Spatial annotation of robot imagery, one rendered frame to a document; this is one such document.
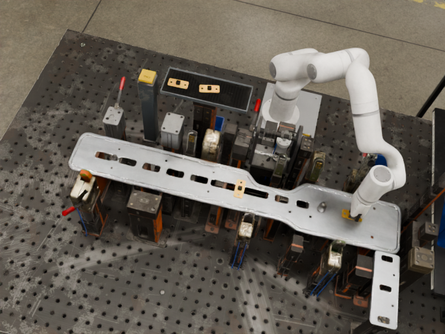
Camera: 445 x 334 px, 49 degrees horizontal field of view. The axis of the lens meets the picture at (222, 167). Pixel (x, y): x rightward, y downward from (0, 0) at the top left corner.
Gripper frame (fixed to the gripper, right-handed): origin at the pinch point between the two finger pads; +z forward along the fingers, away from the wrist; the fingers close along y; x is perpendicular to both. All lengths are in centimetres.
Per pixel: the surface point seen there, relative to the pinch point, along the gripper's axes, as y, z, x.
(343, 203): -5.0, 2.9, -3.9
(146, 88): -30, -8, -95
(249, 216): 15.4, -6.3, -40.6
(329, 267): 24.9, 0.2, -7.0
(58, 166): -5, 33, -132
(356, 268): 20.9, 4.8, 4.5
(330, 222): 5.4, 2.9, -8.3
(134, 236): 20, 32, -87
